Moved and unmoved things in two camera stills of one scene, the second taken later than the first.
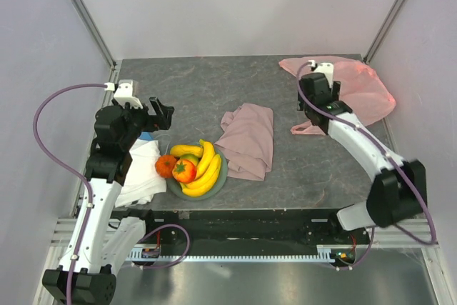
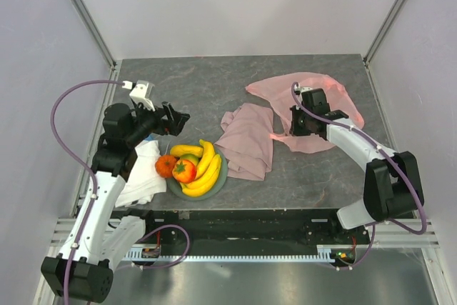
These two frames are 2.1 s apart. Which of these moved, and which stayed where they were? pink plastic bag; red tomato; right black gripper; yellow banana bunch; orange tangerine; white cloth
Moved: pink plastic bag; right black gripper
Stayed: orange tangerine; white cloth; red tomato; yellow banana bunch
